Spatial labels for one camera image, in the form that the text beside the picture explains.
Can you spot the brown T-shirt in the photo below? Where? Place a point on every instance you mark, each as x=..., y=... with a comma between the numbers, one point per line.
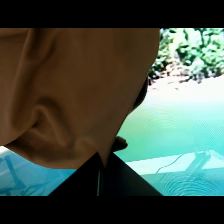
x=73, y=93

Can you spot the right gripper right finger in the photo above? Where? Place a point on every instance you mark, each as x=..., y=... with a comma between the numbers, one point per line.
x=123, y=181

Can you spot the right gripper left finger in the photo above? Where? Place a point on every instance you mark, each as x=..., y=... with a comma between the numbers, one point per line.
x=85, y=181

